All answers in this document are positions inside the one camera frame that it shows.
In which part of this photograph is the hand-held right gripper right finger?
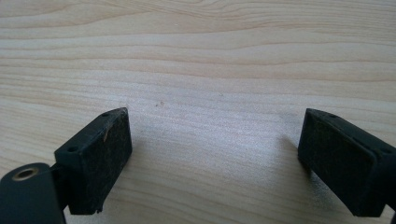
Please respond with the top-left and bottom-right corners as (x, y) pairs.
(297, 107), (396, 218)

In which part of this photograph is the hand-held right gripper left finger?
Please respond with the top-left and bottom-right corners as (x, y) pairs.
(53, 106), (134, 216)

